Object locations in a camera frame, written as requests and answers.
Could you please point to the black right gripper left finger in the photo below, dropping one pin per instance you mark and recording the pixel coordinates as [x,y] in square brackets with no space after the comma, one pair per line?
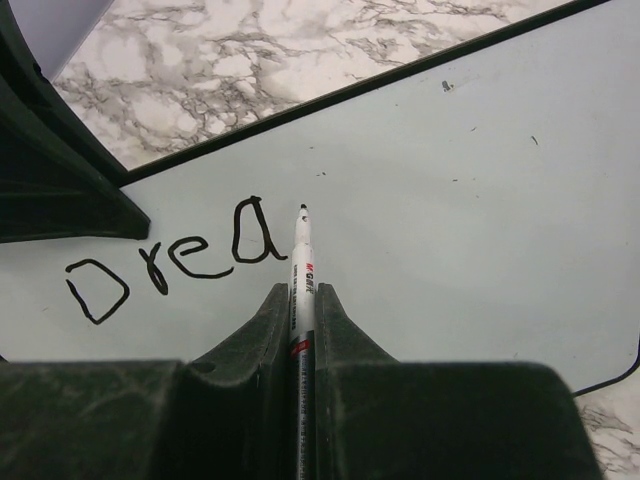
[218,417]

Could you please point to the white whiteboard marker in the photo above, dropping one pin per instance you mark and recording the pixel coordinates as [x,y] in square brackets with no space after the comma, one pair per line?
[301,349]

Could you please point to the white whiteboard black frame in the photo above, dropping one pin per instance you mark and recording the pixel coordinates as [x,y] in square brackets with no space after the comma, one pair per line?
[480,204]

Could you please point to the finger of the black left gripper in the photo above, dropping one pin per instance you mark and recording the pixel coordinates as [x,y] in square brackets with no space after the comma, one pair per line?
[57,179]

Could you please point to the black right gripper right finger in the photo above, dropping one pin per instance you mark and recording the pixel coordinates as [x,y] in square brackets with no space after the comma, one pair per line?
[378,418]

